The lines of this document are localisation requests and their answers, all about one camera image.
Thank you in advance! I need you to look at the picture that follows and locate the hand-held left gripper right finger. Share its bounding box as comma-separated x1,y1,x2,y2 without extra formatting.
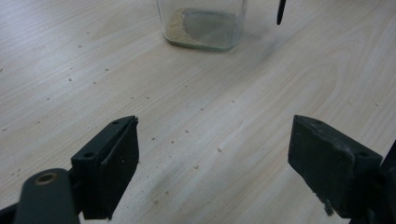
287,114,384,219

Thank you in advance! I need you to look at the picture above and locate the square glass jar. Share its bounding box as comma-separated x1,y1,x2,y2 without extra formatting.
156,0,249,52

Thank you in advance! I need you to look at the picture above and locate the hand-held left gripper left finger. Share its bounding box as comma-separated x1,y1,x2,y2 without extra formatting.
70,115,140,220

